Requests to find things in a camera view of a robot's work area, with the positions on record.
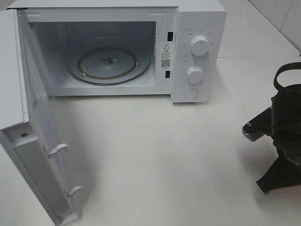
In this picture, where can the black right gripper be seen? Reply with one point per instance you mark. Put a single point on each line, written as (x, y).
(286, 135)

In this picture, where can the round white door button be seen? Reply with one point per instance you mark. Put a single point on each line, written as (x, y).
(191, 93)

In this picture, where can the white microwave knob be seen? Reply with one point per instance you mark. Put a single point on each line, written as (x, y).
(195, 75)
(199, 45)

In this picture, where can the white microwave oven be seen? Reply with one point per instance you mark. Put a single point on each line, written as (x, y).
(170, 24)

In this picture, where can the glass microwave turntable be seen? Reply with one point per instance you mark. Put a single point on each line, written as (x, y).
(109, 61)

